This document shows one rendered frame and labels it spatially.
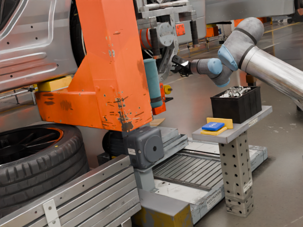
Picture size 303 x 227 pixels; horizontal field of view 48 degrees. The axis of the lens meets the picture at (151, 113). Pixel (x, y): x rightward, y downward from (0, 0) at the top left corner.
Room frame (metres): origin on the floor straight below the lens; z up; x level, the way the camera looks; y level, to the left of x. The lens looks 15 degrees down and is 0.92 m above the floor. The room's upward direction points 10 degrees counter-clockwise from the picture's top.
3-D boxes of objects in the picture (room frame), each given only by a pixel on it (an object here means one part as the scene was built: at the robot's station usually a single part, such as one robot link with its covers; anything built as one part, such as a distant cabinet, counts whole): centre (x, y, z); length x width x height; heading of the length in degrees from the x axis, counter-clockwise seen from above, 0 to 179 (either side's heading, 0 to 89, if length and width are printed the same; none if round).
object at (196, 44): (1.95, -0.32, 0.83); 0.04 x 0.04 x 0.16
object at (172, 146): (2.11, 0.09, 0.13); 0.50 x 0.36 x 0.10; 135
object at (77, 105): (1.65, 0.35, 0.69); 0.52 x 0.17 x 0.35; 45
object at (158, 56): (1.71, -0.08, 0.83); 0.04 x 0.04 x 0.16
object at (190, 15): (1.97, -0.29, 0.93); 0.09 x 0.05 x 0.05; 45
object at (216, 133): (1.33, -0.24, 0.45); 0.08 x 0.08 x 0.01; 45
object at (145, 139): (1.75, 0.16, 0.26); 0.42 x 0.18 x 0.35; 45
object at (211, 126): (1.33, -0.24, 0.47); 0.07 x 0.07 x 0.02; 45
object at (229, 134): (1.46, -0.36, 0.44); 0.43 x 0.17 x 0.03; 135
